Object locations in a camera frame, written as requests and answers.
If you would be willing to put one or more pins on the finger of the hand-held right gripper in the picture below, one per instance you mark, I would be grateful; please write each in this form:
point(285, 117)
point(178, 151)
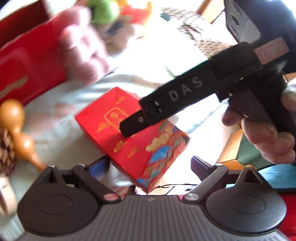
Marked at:
point(133, 125)

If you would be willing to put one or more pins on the patterned cloth covered stool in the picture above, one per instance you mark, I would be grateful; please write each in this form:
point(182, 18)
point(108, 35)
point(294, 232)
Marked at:
point(198, 34)

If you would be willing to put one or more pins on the white cup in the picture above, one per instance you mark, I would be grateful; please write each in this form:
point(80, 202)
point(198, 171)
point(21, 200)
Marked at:
point(7, 197)

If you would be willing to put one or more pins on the blue cloth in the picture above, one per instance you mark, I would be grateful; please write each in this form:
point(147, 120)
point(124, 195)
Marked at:
point(279, 176)

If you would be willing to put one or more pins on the small red gold-printed box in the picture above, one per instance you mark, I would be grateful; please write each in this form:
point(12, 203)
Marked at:
point(134, 150)

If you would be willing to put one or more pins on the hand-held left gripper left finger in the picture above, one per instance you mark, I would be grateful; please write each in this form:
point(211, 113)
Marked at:
point(99, 165)

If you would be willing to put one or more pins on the red cloth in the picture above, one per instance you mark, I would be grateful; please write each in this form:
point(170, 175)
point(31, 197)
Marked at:
point(289, 213)

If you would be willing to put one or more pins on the green frog plush toy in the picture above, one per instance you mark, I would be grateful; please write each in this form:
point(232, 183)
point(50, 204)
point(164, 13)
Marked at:
point(104, 10)

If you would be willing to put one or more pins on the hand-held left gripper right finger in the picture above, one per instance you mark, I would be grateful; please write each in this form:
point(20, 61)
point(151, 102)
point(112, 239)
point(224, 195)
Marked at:
point(200, 166)

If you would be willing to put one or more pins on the large red cardboard box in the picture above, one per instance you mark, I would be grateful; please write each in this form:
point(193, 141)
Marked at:
point(30, 62)

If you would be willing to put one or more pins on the brown pine cone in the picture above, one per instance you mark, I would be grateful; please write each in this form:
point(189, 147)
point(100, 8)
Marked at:
point(5, 150)

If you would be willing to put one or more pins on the pink plush toy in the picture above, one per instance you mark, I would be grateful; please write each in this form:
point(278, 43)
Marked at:
point(83, 46)

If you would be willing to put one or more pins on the tan gourd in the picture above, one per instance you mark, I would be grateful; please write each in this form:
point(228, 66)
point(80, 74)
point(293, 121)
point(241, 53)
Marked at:
point(13, 115)

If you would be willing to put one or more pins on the yellow red plush toy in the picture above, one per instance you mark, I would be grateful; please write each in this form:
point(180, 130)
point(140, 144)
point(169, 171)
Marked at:
point(133, 10)

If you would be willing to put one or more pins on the person's right hand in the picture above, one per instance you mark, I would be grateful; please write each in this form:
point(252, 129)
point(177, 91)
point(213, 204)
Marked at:
point(263, 141)

